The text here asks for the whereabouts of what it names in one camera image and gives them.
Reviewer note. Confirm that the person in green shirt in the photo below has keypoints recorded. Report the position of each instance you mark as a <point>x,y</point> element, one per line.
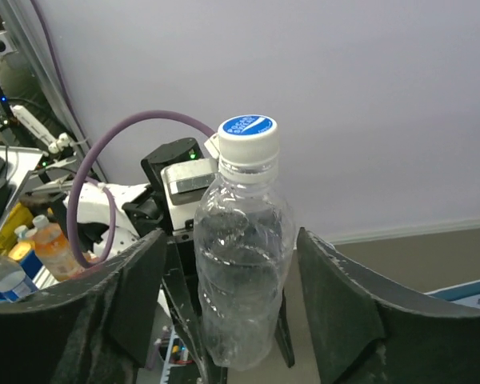
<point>22,87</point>

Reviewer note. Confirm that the orange drink bottle background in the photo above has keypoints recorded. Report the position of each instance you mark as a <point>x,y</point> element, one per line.
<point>53,249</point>

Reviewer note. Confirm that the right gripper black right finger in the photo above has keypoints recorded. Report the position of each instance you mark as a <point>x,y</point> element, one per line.
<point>366,328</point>

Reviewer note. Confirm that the grey slotted cable duct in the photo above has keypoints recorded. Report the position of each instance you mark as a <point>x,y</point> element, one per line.
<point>177,355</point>

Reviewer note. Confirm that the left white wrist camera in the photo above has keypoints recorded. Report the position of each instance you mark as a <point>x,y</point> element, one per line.
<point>186,174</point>

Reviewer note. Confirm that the dark cola bottle blue label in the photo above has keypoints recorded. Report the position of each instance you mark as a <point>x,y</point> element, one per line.
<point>15,284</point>

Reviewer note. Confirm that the clear bottle orange base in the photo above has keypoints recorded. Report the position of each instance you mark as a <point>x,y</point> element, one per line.
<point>244,237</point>

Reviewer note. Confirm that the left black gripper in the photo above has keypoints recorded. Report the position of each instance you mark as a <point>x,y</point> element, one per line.
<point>180,285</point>

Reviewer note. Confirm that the blue patterned placemat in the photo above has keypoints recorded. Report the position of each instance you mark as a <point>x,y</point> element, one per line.
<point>465,294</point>

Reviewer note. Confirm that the white bottle cap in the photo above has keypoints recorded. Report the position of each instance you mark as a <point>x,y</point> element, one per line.
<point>248,140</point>

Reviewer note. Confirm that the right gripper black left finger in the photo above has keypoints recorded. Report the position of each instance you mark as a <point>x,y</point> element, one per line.
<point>94,328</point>

